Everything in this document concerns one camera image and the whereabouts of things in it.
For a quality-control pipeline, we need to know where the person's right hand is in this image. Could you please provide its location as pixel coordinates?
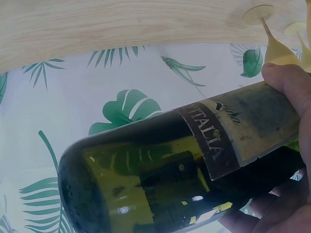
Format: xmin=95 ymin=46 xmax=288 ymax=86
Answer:
xmin=215 ymin=62 xmax=311 ymax=233

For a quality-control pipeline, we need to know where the green glass wine bottle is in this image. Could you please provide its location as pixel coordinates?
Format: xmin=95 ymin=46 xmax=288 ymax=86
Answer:
xmin=57 ymin=80 xmax=306 ymax=233

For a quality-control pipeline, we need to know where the yellow stemmed glass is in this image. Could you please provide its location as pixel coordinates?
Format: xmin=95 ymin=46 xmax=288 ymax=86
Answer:
xmin=242 ymin=4 xmax=299 ymax=66
xmin=283 ymin=21 xmax=311 ymax=73

